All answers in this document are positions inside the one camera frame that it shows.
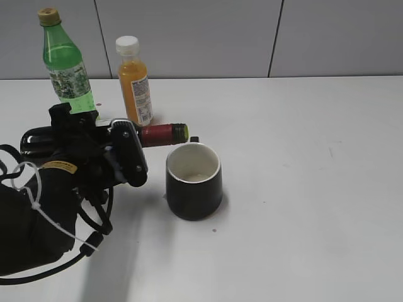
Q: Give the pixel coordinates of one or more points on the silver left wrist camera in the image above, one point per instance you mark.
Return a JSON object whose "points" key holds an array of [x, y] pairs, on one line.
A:
{"points": [[128, 152]]}

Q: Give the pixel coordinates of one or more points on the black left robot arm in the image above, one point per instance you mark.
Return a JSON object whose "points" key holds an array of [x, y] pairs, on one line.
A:
{"points": [[57, 208]]}

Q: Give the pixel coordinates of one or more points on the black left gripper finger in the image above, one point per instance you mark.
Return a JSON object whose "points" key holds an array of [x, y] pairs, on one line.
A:
{"points": [[64, 123]]}

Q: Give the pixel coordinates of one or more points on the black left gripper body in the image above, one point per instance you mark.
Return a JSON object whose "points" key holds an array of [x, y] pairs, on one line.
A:
{"points": [[92, 164]]}

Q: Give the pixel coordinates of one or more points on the green plastic soda bottle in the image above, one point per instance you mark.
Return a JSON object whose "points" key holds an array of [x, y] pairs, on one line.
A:
{"points": [[64, 63]]}

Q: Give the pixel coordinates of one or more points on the dark red wine bottle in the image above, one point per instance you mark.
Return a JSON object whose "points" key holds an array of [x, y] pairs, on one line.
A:
{"points": [[157, 134]]}

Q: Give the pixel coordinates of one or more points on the orange juice bottle white cap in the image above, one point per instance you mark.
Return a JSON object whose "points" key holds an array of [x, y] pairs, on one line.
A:
{"points": [[134, 81]]}

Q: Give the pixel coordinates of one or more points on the black mug white inside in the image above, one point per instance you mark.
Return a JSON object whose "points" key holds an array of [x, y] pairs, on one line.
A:
{"points": [[194, 188]]}

